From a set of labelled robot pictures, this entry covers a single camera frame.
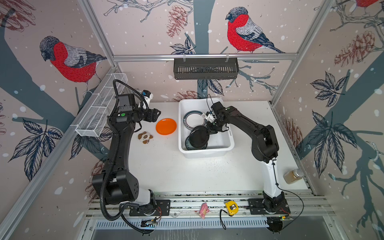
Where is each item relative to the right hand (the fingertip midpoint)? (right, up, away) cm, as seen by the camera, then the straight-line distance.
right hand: (205, 134), depth 94 cm
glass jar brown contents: (+45, -21, -16) cm, 52 cm away
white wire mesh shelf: (-57, +15, -18) cm, 62 cm away
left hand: (-29, +15, -16) cm, 37 cm away
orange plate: (-28, +4, +12) cm, 30 cm away
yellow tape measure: (+12, -34, -22) cm, 42 cm away
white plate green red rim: (-7, +10, +13) cm, 18 cm away
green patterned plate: (-10, -8, +1) cm, 13 cm away
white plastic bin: (+10, -8, +4) cm, 13 cm away
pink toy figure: (-2, -34, -23) cm, 41 cm away
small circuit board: (-28, -41, -23) cm, 55 cm away
